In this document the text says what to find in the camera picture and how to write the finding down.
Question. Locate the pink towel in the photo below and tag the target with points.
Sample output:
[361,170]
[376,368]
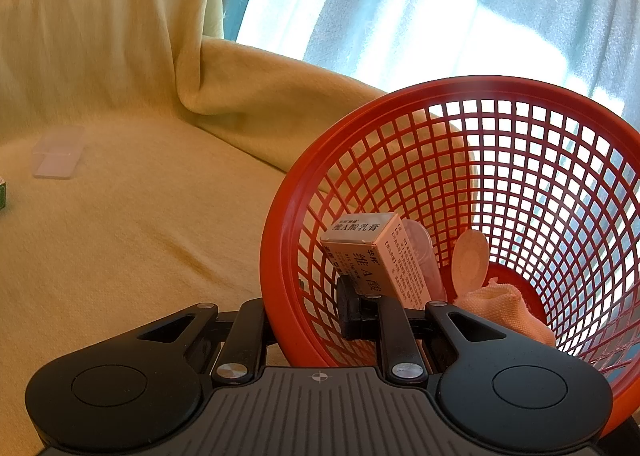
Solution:
[500,311]

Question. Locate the green and white box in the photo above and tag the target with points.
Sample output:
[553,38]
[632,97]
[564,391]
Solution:
[3,193]

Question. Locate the wooden spoon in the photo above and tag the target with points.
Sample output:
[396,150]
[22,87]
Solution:
[470,256]

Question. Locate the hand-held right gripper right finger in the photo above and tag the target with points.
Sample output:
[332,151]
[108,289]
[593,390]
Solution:
[350,318]

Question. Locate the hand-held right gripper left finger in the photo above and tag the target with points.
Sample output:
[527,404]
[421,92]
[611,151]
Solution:
[245,336]

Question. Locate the red plastic mesh basket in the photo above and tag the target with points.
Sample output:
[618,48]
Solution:
[510,160]

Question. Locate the clear plastic box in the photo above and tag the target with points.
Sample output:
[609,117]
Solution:
[59,153]

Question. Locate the beige medicine box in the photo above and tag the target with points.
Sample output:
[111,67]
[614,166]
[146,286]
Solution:
[375,256]

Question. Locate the yellow blanket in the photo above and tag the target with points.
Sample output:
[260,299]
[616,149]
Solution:
[150,246]

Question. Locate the light blue curtain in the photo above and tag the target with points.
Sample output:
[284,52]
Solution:
[475,10]

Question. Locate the clear plastic container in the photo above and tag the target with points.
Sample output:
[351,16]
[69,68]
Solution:
[425,256]

